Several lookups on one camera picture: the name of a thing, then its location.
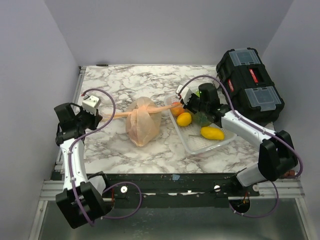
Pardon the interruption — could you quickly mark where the brass pipe fitting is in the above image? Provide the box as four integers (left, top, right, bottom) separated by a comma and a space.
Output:
282, 169, 300, 179

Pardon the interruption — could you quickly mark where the green netted melon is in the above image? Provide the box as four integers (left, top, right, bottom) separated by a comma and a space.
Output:
192, 112, 212, 127

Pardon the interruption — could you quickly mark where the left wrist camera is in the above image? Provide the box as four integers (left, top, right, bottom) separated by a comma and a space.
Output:
82, 94, 101, 116

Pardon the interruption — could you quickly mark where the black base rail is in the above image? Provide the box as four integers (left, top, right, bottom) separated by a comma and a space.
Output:
102, 173, 260, 209

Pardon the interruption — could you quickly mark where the yellow lemon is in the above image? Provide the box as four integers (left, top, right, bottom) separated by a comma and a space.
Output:
176, 112, 192, 127

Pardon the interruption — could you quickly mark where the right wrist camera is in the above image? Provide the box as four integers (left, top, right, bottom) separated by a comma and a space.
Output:
175, 84, 193, 105

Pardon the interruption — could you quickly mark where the aluminium frame rail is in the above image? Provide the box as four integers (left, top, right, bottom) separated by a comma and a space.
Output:
39, 180, 64, 201

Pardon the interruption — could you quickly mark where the orange peach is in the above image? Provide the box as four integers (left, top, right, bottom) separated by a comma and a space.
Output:
170, 102, 185, 117

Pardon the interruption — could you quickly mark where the yellow mango back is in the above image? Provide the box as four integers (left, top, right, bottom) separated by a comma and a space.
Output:
200, 126, 225, 141

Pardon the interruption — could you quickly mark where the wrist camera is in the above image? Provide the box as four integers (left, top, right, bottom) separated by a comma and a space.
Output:
175, 84, 193, 105
82, 94, 101, 116

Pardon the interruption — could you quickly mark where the orange banana-print plastic bag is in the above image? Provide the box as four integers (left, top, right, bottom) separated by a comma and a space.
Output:
113, 96, 182, 147

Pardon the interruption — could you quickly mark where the black tool box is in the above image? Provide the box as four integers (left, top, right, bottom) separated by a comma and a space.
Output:
216, 47, 285, 126

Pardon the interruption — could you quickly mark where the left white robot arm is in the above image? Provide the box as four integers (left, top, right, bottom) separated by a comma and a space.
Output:
54, 100, 111, 229

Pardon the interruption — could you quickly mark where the white plastic basket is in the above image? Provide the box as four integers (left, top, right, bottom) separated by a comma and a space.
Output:
163, 93, 237, 155

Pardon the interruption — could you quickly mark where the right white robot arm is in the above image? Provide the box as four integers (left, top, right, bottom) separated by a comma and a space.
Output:
176, 83, 298, 196

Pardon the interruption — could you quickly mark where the small black wall object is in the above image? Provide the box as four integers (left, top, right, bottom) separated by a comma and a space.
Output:
96, 64, 109, 67

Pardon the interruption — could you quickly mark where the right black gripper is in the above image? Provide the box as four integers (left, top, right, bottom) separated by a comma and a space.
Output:
182, 91, 210, 114

